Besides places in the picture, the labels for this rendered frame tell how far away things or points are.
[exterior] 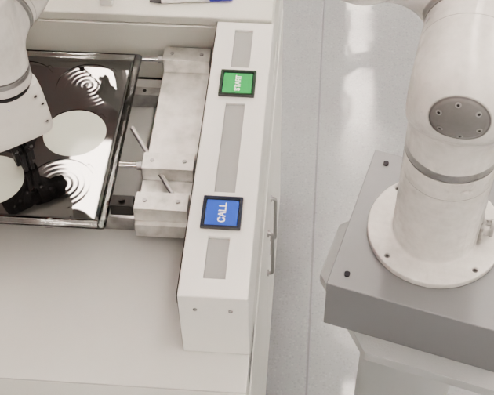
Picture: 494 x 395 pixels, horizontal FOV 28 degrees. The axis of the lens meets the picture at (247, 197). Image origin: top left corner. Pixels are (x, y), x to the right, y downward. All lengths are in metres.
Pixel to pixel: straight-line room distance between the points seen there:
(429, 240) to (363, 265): 0.10
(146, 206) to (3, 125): 0.24
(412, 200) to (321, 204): 1.35
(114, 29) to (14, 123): 0.33
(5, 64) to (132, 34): 0.40
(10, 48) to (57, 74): 0.35
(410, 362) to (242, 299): 0.27
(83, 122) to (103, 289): 0.28
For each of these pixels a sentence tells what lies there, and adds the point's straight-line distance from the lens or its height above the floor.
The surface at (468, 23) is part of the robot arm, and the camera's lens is 1.08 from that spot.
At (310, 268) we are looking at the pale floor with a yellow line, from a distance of 2.50.
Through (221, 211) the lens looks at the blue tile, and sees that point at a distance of 1.37.
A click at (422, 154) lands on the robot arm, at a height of 1.14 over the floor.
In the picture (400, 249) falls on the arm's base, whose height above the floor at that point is 0.93.
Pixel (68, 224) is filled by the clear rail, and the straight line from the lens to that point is 1.46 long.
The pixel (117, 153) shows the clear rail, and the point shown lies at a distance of 1.54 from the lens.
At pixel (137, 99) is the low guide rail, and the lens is 1.71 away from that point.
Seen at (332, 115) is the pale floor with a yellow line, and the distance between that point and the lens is 2.85.
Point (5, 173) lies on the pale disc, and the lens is 1.55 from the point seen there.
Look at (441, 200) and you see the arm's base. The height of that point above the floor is 1.07.
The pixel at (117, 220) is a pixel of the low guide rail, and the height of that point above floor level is 0.84.
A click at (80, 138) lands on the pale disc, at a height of 0.90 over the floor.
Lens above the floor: 2.03
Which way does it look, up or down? 50 degrees down
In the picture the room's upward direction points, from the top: 1 degrees counter-clockwise
